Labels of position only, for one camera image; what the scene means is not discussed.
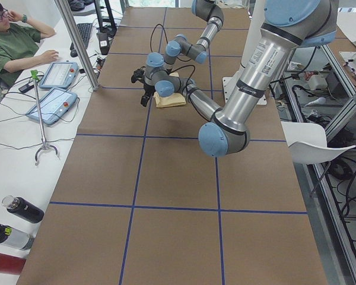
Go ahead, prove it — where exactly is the white plastic chair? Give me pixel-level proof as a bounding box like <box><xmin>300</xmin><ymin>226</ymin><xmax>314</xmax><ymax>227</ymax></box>
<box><xmin>281</xmin><ymin>122</ymin><xmax>356</xmax><ymax>164</ymax></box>

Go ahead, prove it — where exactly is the small black phone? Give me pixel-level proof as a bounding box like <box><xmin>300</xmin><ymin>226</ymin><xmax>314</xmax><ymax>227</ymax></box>
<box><xmin>18</xmin><ymin>83</ymin><xmax>34</xmax><ymax>93</ymax></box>

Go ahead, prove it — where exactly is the cream long-sleeve graphic shirt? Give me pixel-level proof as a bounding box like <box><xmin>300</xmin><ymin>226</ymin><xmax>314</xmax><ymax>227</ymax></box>
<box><xmin>153</xmin><ymin>72</ymin><xmax>187</xmax><ymax>109</ymax></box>

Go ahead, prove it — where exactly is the metal reacher grabber tool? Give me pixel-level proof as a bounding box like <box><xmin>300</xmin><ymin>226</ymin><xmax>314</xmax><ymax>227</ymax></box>
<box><xmin>30</xmin><ymin>69</ymin><xmax>59</xmax><ymax>166</ymax></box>

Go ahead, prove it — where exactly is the black keyboard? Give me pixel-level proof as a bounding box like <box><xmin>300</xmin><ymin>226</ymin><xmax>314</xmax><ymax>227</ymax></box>
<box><xmin>77</xmin><ymin>23</ymin><xmax>93</xmax><ymax>48</ymax></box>

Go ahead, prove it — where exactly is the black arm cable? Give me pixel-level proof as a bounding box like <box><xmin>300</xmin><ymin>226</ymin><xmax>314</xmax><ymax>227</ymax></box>
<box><xmin>166</xmin><ymin>64</ymin><xmax>196</xmax><ymax>99</ymax></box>
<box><xmin>150</xmin><ymin>23</ymin><xmax>169</xmax><ymax>54</ymax></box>

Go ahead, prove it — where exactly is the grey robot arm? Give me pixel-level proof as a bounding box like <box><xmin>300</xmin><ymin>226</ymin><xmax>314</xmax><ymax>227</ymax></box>
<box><xmin>163</xmin><ymin>1</ymin><xmax>224</xmax><ymax>68</ymax></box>
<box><xmin>142</xmin><ymin>1</ymin><xmax>339</xmax><ymax>157</ymax></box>

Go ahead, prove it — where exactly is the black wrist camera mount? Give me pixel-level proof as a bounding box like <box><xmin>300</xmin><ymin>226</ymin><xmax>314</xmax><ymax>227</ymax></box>
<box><xmin>131</xmin><ymin>66</ymin><xmax>145</xmax><ymax>84</ymax></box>

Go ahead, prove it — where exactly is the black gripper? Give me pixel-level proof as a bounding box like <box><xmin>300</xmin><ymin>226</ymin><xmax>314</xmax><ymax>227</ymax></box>
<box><xmin>141</xmin><ymin>81</ymin><xmax>155</xmax><ymax>106</ymax></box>

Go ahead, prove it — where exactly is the upper blue teach pendant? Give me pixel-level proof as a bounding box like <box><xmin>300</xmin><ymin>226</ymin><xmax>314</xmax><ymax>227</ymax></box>
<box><xmin>38</xmin><ymin>61</ymin><xmax>79</xmax><ymax>89</ymax></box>

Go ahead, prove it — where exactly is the aluminium frame post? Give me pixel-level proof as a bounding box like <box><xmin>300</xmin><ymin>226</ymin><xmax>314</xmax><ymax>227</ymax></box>
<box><xmin>55</xmin><ymin>0</ymin><xmax>99</xmax><ymax>91</ymax></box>

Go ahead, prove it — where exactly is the red bottle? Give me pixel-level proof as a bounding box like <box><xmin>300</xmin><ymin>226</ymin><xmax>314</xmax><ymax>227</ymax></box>
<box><xmin>0</xmin><ymin>253</ymin><xmax>26</xmax><ymax>275</ymax></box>

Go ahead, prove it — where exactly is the black water bottle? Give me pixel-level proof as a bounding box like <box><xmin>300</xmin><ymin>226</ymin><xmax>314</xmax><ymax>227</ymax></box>
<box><xmin>2</xmin><ymin>195</ymin><xmax>44</xmax><ymax>224</ymax></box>

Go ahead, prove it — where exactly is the seated person green shirt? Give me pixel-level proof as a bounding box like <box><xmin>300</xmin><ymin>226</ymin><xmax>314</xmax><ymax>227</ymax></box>
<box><xmin>0</xmin><ymin>3</ymin><xmax>59</xmax><ymax>86</ymax></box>

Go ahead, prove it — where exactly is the lower blue teach pendant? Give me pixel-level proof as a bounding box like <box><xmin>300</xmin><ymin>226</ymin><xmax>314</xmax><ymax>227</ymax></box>
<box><xmin>39</xmin><ymin>87</ymin><xmax>78</xmax><ymax>125</ymax></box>

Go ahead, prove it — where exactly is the blue teach pendant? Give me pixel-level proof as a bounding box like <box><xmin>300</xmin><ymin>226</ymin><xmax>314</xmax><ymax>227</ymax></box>
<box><xmin>39</xmin><ymin>87</ymin><xmax>78</xmax><ymax>125</ymax></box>
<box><xmin>38</xmin><ymin>61</ymin><xmax>79</xmax><ymax>89</ymax></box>

